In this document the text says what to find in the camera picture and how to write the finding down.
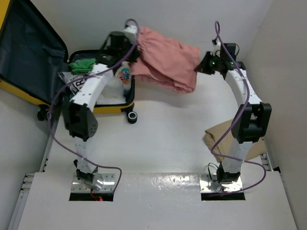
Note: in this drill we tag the newspaper print cloth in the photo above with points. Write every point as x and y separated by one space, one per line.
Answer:
73 82

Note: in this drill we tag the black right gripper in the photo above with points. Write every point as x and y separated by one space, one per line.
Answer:
203 67

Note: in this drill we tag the first aid kit box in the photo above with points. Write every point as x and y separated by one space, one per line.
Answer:
124 74

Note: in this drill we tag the white front platform board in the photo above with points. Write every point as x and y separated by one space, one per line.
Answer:
155 202

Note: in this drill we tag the metal base plate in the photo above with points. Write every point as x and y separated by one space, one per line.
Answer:
207 185
108 179

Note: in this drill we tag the pink garment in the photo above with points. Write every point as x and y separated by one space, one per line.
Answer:
166 62

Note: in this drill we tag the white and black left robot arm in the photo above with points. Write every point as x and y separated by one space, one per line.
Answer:
78 112

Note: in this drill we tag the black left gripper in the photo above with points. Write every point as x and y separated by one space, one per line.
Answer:
133 54

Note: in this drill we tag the aluminium frame rail left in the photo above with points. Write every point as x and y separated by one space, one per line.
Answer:
28 178

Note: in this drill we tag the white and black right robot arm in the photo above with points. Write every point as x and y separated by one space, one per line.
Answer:
252 118

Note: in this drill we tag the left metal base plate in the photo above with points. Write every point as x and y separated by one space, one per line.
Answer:
108 179

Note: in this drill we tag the green cloth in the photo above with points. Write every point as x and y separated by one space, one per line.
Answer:
82 65

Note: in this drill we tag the cream cloth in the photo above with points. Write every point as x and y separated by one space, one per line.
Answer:
112 93

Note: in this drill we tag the beige folded garment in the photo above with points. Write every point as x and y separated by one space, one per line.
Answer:
213 134

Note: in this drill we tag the yellow open suitcase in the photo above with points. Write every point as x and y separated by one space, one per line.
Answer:
32 54

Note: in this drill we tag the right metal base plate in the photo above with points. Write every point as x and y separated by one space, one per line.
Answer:
207 185

